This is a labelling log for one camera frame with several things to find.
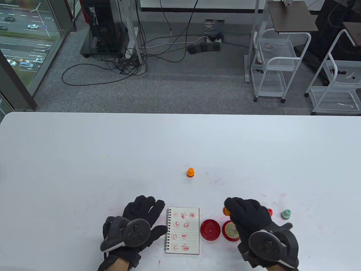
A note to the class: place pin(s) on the person's left hand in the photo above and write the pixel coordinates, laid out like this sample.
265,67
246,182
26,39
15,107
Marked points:
143,207

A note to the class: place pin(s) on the person's right hand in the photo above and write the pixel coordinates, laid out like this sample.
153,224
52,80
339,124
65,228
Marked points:
248,214

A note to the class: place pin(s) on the red reward stamp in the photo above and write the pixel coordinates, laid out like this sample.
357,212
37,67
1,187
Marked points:
270,211

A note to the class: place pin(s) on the orange reward stamp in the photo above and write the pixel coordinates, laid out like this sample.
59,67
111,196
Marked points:
190,172
225,210

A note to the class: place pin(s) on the red ink pad lid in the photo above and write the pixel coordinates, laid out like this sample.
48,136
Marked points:
229,230

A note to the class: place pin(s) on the green reward stamp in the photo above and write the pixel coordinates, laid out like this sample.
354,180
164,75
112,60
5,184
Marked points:
286,214

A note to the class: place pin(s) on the red ink pad tin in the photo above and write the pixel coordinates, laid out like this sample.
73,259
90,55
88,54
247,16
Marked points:
210,230

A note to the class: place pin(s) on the spiral lined notebook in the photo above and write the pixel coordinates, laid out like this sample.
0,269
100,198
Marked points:
183,242

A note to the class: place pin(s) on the person's left forearm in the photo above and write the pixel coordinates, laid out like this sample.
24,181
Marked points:
118,265

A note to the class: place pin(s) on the white plastic strip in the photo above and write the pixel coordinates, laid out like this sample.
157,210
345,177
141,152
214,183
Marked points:
345,105

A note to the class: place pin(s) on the black tool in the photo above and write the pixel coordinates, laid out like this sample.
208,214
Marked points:
337,71

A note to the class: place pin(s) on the clear round dish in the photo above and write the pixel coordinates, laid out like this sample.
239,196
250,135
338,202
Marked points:
268,47

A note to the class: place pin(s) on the black foot pedal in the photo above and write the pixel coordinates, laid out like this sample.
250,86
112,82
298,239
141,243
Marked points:
203,48

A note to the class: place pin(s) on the small white plastic piece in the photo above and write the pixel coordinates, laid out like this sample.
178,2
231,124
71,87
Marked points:
350,76

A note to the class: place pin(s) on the black computer tower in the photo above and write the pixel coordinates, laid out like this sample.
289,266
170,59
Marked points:
103,25

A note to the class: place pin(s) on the brown side table top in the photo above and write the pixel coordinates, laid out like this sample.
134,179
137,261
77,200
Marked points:
293,17
354,32

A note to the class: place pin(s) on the large glass window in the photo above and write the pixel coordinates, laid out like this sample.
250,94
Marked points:
25,42

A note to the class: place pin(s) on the aluminium frame post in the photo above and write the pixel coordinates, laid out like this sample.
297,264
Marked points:
142,70
247,70

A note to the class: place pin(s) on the silver metal bracket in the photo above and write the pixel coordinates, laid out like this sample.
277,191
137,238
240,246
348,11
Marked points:
287,2

